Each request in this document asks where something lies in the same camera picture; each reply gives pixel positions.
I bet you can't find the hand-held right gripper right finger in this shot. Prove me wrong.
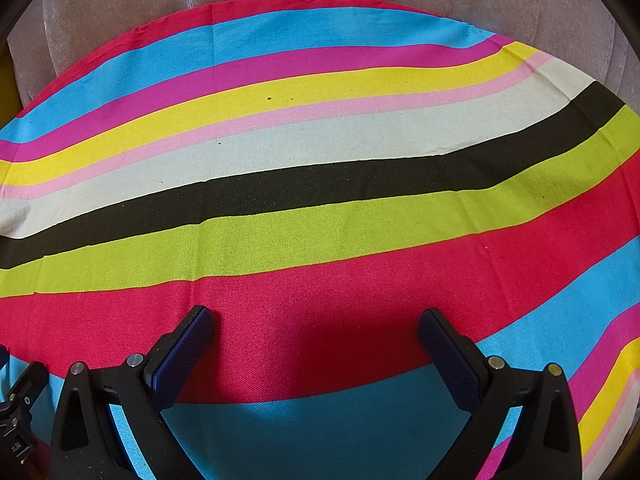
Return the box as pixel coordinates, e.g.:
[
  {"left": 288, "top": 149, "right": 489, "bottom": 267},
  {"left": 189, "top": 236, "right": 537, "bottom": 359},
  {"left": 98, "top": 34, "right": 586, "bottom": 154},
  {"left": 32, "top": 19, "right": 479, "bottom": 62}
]
[{"left": 419, "top": 308, "right": 583, "bottom": 480}]

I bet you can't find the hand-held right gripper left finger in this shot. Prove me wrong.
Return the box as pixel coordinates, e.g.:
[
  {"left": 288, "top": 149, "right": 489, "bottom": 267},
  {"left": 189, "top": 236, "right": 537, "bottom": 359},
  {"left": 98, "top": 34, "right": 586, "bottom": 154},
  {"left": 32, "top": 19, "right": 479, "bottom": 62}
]
[{"left": 49, "top": 305, "right": 216, "bottom": 480}]

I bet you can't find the striped multicolour blanket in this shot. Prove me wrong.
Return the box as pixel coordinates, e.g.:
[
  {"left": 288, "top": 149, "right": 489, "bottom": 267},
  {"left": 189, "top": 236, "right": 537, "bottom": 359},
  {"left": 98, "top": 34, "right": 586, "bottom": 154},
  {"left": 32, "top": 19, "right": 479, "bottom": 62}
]
[{"left": 0, "top": 0, "right": 640, "bottom": 480}]

